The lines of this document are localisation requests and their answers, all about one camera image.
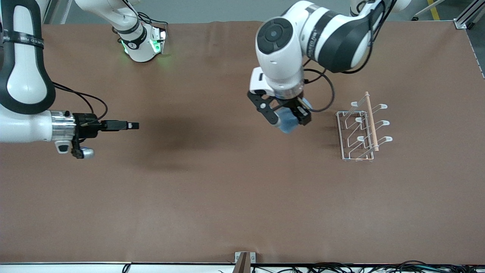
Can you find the brown table cover mat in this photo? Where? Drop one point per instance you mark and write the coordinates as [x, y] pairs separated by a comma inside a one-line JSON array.
[[227, 189]]

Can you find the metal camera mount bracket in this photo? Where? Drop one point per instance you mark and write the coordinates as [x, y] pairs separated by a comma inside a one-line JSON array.
[[242, 263]]

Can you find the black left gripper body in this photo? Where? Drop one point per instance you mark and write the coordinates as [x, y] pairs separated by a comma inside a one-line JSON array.
[[289, 102]]

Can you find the aluminium frame profile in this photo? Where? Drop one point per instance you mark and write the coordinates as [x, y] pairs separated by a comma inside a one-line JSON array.
[[460, 24]]

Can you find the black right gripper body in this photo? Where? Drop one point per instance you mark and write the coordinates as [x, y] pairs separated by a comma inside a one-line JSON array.
[[85, 124]]

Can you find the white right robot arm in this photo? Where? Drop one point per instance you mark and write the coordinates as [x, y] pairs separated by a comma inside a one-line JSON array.
[[22, 83]]

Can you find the light blue plastic cup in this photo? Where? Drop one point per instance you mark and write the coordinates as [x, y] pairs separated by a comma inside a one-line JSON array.
[[288, 122]]

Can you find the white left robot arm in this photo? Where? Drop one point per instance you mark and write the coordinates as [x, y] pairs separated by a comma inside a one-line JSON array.
[[280, 60]]

